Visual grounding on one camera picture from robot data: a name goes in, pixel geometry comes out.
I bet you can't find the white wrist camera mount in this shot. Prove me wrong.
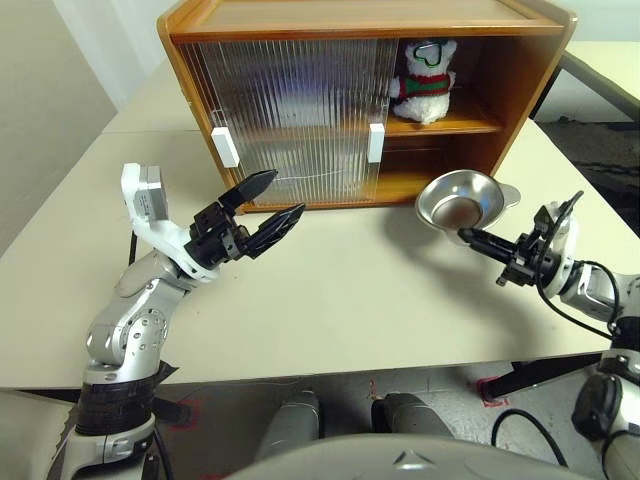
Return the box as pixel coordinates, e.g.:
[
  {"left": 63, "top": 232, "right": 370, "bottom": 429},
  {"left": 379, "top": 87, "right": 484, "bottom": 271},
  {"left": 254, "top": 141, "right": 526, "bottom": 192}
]
[
  {"left": 534, "top": 192, "right": 585, "bottom": 301},
  {"left": 120, "top": 162, "right": 224, "bottom": 281}
]

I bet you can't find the beige side table dark frame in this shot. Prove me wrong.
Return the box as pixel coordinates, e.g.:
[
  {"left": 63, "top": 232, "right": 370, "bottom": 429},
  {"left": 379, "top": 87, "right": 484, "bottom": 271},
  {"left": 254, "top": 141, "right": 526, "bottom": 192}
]
[{"left": 528, "top": 39, "right": 640, "bottom": 124}]

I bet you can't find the white plush bear red sweater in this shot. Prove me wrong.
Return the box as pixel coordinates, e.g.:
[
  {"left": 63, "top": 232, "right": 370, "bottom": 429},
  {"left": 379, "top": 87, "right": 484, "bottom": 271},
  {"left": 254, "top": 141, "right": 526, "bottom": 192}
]
[{"left": 388, "top": 38, "right": 459, "bottom": 125}]

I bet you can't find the grey robot leg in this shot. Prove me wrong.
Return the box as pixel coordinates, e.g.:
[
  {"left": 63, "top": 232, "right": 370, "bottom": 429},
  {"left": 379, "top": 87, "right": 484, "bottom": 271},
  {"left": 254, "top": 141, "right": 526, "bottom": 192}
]
[
  {"left": 370, "top": 392, "right": 456, "bottom": 441},
  {"left": 254, "top": 389, "right": 321, "bottom": 464}
]

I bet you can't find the wooden cabinet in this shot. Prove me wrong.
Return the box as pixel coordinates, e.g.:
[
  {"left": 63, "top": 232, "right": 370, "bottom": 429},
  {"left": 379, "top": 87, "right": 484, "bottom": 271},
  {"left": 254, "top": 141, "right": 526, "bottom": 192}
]
[{"left": 156, "top": 0, "right": 579, "bottom": 215}]

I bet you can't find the black table leg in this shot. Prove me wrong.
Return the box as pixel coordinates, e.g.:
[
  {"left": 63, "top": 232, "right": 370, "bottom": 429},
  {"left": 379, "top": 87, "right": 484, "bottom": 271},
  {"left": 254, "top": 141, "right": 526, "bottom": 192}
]
[
  {"left": 152, "top": 397, "right": 194, "bottom": 424},
  {"left": 482, "top": 353, "right": 609, "bottom": 401}
]

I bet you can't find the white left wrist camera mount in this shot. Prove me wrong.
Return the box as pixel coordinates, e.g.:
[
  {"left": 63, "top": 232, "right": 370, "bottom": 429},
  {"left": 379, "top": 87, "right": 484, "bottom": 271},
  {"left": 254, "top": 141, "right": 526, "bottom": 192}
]
[{"left": 120, "top": 162, "right": 224, "bottom": 281}]

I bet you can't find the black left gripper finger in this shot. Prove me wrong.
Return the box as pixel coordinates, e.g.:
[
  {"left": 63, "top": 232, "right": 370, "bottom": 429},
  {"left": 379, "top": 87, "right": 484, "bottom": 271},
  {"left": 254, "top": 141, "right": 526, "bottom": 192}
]
[
  {"left": 217, "top": 169, "right": 279, "bottom": 214},
  {"left": 247, "top": 202, "right": 307, "bottom": 260}
]

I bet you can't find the silver metal bowl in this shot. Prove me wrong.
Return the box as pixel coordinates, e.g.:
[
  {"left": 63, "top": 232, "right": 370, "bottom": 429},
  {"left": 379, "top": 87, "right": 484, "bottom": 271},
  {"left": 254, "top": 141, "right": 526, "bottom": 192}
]
[{"left": 414, "top": 169, "right": 522, "bottom": 247}]

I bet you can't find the grey left robot leg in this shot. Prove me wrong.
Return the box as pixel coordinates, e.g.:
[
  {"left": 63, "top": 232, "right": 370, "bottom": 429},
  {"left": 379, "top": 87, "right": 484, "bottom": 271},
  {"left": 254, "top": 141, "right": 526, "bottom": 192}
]
[{"left": 254, "top": 389, "right": 321, "bottom": 464}]

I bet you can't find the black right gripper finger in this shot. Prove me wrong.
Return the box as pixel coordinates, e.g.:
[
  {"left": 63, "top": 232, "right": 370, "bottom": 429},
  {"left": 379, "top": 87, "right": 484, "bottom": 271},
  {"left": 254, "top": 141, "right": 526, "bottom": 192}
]
[
  {"left": 458, "top": 227, "right": 522, "bottom": 252},
  {"left": 461, "top": 236, "right": 520, "bottom": 265}
]

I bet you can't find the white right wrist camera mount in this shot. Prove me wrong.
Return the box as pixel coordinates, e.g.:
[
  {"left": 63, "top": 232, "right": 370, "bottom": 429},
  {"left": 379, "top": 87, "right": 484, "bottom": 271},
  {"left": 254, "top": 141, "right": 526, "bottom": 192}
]
[{"left": 534, "top": 192, "right": 585, "bottom": 301}]

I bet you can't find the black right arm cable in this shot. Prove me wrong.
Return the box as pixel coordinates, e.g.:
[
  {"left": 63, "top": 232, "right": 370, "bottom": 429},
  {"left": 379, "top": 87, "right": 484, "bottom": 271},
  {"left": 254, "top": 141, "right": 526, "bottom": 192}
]
[{"left": 537, "top": 259, "right": 624, "bottom": 341}]

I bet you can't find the black floor cable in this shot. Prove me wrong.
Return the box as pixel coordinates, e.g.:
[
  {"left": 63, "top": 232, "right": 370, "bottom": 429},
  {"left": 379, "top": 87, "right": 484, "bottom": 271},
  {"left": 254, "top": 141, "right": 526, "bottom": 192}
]
[{"left": 492, "top": 408, "right": 569, "bottom": 469}]

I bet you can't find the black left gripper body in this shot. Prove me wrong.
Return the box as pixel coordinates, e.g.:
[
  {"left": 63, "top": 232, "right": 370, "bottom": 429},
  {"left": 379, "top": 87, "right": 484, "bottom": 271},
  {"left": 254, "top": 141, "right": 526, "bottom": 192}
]
[{"left": 183, "top": 199, "right": 252, "bottom": 266}]

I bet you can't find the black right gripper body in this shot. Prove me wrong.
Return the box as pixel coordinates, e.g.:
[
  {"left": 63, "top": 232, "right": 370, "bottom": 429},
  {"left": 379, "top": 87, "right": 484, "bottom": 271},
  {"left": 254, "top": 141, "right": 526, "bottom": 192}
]
[{"left": 496, "top": 219, "right": 560, "bottom": 289}]

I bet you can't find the ribbed clear sliding door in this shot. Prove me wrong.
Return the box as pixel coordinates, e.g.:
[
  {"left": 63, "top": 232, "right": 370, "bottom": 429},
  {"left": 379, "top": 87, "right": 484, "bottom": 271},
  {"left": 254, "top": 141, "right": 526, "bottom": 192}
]
[
  {"left": 210, "top": 39, "right": 392, "bottom": 206},
  {"left": 175, "top": 38, "right": 400, "bottom": 207}
]

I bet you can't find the grey right robot leg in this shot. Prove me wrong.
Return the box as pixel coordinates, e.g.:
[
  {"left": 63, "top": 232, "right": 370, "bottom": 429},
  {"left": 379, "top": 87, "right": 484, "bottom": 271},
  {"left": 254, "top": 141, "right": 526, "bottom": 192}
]
[{"left": 370, "top": 392, "right": 456, "bottom": 441}]

